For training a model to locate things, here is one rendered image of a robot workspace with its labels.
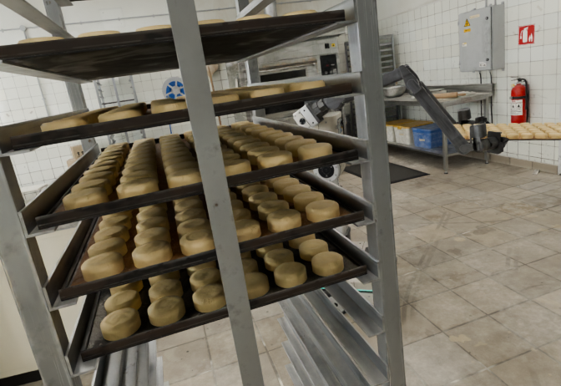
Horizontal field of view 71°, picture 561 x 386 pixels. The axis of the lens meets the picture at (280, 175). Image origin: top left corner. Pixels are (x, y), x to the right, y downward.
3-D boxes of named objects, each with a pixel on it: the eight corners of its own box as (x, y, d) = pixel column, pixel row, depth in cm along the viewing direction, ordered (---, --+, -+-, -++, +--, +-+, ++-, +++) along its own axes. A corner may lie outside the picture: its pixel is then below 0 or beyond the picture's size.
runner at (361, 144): (245, 128, 113) (243, 117, 112) (255, 126, 113) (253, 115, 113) (351, 165, 53) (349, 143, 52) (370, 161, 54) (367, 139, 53)
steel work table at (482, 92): (366, 153, 652) (361, 93, 628) (403, 144, 671) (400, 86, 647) (445, 175, 475) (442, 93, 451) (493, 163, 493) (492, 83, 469)
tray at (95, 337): (119, 219, 105) (118, 214, 104) (262, 186, 115) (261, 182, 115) (83, 362, 49) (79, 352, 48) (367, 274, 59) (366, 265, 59)
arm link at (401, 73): (411, 61, 191) (409, 58, 182) (421, 87, 191) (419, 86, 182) (329, 98, 210) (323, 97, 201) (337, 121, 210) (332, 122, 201)
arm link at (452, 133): (406, 85, 194) (403, 84, 184) (416, 77, 192) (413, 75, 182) (462, 154, 189) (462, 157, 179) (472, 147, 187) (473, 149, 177)
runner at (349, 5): (235, 63, 108) (232, 52, 107) (244, 62, 109) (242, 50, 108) (337, 24, 48) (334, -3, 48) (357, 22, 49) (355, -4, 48)
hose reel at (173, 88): (199, 144, 637) (185, 75, 610) (200, 145, 621) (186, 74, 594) (174, 149, 626) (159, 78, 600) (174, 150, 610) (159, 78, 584)
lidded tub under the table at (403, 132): (392, 142, 593) (391, 124, 587) (419, 136, 605) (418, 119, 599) (407, 145, 557) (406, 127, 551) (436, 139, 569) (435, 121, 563)
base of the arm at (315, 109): (322, 120, 214) (309, 103, 214) (334, 112, 211) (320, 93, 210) (318, 124, 206) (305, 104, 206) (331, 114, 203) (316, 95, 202)
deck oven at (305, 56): (259, 185, 550) (234, 35, 501) (241, 170, 663) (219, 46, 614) (358, 163, 591) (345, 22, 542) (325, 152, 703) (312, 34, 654)
